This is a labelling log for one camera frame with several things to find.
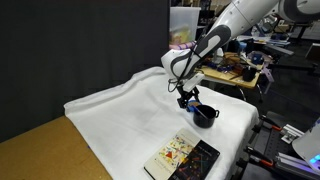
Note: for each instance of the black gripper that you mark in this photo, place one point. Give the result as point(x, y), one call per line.
point(186, 94)

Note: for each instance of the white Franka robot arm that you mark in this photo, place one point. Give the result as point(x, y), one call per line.
point(233, 16)

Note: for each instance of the book with colourful cover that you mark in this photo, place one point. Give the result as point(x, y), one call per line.
point(186, 156)

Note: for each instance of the cluttered wooden desk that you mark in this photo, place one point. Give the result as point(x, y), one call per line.
point(233, 75)

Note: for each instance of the purple striped roll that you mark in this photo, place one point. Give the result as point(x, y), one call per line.
point(181, 45)

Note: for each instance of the white table cloth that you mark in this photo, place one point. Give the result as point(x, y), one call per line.
point(126, 113)

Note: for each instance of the small black pot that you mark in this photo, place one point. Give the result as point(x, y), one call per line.
point(249, 74)

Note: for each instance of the clear plastic storage bin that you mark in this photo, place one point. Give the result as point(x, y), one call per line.
point(183, 23)

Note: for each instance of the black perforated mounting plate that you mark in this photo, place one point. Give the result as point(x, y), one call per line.
point(266, 143)

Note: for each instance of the black curtain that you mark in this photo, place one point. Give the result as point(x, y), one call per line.
point(83, 50)

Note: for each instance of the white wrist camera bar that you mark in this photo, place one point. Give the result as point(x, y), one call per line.
point(194, 81)

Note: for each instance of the small aluminium bracket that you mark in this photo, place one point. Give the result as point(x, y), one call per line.
point(292, 133)

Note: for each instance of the aluminium extrusion rail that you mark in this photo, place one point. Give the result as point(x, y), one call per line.
point(296, 163)

